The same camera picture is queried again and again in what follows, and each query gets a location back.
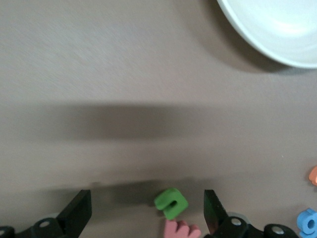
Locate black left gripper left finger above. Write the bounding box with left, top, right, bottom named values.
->
left=0, top=189, right=92, bottom=238

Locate beige plate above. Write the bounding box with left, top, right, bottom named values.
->
left=215, top=0, right=317, bottom=69

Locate blue foam letter g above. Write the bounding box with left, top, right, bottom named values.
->
left=296, top=208, right=317, bottom=238

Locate pink foam letter w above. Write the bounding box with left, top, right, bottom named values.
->
left=163, top=219, right=203, bottom=238

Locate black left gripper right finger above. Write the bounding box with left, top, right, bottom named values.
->
left=203, top=189, right=298, bottom=238

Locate green foam letter u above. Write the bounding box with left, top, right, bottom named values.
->
left=154, top=187, right=189, bottom=221

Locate orange foam letter e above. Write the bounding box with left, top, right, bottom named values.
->
left=308, top=165, right=317, bottom=186

